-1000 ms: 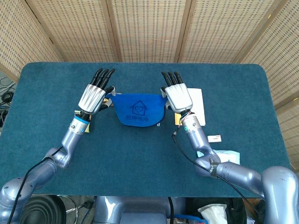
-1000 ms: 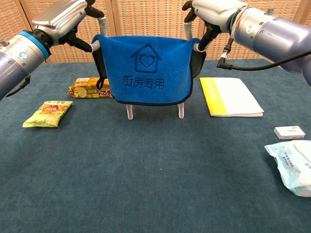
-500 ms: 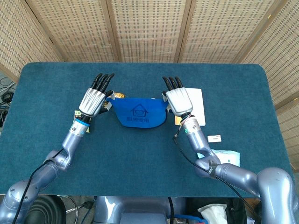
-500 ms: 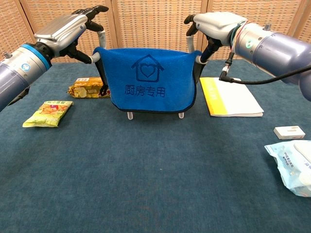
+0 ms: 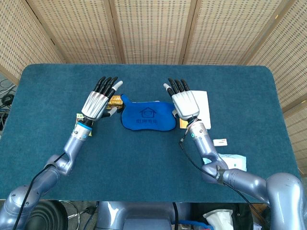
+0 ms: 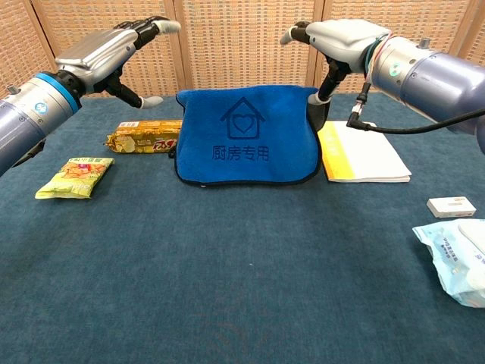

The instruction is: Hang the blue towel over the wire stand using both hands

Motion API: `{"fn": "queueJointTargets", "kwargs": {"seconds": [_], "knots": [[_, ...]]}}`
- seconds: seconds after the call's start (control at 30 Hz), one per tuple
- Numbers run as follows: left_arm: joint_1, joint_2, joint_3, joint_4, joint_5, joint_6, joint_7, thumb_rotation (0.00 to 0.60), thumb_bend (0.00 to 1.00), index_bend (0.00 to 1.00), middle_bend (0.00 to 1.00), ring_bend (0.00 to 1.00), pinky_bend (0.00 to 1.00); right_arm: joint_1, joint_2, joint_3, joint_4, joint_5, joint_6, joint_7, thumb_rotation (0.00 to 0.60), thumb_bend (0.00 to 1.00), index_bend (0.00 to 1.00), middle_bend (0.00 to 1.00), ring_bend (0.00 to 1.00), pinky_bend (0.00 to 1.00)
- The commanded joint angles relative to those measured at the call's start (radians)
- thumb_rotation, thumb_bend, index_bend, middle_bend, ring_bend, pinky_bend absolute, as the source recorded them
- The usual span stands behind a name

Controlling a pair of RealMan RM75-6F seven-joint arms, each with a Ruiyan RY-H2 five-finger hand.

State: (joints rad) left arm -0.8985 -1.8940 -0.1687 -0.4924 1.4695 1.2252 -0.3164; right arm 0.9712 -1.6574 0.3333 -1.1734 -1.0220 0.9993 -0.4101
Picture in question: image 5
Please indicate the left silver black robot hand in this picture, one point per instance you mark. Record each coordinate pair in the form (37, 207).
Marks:
(94, 104)

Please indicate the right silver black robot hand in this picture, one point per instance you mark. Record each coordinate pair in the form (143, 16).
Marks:
(184, 104)

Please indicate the blue towel with house print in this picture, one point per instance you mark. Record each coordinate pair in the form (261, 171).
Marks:
(146, 119)

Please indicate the yellow and white book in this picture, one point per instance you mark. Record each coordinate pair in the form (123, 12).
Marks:
(202, 103)

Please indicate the green snack bag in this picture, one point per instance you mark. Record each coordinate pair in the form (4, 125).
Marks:
(79, 116)

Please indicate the gold biscuit package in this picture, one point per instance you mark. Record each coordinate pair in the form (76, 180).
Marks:
(116, 100)

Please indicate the small white box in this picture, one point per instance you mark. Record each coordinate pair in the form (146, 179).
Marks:
(220, 142)

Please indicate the blue carpet table cover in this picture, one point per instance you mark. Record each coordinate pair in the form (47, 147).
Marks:
(144, 163)

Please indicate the light blue wet wipes pack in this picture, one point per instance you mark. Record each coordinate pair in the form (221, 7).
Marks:
(236, 163)

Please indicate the bamboo folding screen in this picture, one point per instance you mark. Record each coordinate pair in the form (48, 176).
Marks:
(153, 31)

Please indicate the chrome stool base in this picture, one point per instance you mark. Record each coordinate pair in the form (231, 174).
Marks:
(74, 214)

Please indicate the grey robot torso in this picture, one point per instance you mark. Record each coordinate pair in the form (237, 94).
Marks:
(134, 215)

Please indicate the white crumpled bag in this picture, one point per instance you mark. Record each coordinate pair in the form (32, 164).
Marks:
(218, 218)

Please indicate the black round stool seat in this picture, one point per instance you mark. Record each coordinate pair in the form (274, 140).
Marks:
(50, 215)

